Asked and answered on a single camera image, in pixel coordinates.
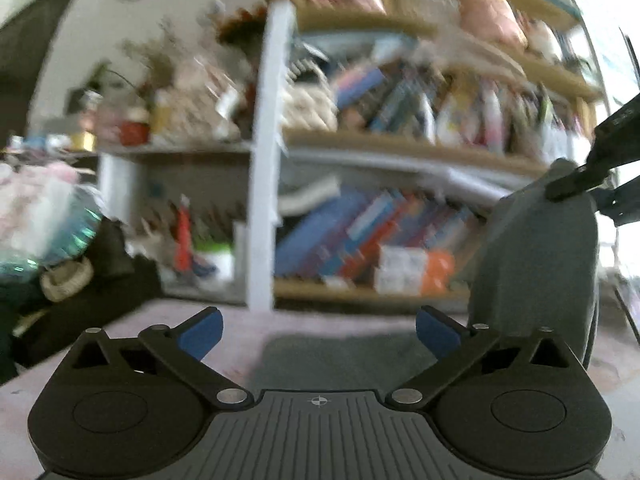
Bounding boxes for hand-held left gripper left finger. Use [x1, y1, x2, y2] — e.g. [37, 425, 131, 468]
[67, 306, 253, 411]

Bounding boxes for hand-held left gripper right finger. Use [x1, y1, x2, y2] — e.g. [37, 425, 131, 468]
[386, 305, 577, 409]

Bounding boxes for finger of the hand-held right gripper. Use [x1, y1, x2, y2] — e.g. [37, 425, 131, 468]
[545, 97, 640, 202]
[597, 175, 640, 226]

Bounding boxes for grey sweater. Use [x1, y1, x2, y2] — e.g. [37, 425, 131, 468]
[250, 157, 601, 396]

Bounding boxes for pink checked cartoon desk mat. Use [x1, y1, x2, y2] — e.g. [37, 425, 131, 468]
[0, 297, 640, 480]

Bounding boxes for white green jar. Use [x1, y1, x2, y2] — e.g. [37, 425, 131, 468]
[195, 242, 236, 281]

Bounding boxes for red tassel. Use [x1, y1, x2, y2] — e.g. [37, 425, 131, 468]
[174, 200, 193, 273]

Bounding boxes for black cloth bag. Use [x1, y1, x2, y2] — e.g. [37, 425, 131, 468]
[0, 220, 163, 381]

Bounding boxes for white flat board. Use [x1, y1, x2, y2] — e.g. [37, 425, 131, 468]
[420, 165, 521, 201]

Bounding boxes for row of colourful paperback books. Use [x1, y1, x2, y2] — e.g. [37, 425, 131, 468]
[335, 60, 576, 156]

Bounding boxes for row of leaning blue books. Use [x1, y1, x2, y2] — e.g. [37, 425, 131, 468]
[275, 187, 488, 281]

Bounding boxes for thick black cover book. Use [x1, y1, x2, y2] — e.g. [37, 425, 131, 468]
[277, 175, 343, 213]

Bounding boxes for pink plush toy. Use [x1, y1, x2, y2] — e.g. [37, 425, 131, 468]
[457, 0, 528, 51]

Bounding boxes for white wooden bookshelf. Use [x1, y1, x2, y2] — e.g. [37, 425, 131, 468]
[97, 0, 606, 311]

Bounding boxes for plastic bag pile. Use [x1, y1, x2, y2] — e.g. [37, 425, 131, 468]
[0, 160, 103, 273]

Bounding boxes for red white jar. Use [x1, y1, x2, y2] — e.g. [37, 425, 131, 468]
[120, 120, 151, 146]

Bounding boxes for white pink ornament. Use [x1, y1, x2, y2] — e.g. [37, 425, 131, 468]
[150, 55, 241, 141]

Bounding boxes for cream quilted handbag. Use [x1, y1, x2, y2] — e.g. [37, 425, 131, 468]
[285, 60, 338, 131]

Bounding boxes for dried flowers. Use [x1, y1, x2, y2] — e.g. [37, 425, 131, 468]
[122, 20, 186, 91]

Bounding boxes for dark door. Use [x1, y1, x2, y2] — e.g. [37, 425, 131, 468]
[0, 0, 93, 153]

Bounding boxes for beige strap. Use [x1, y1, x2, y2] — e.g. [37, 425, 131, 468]
[40, 257, 95, 302]

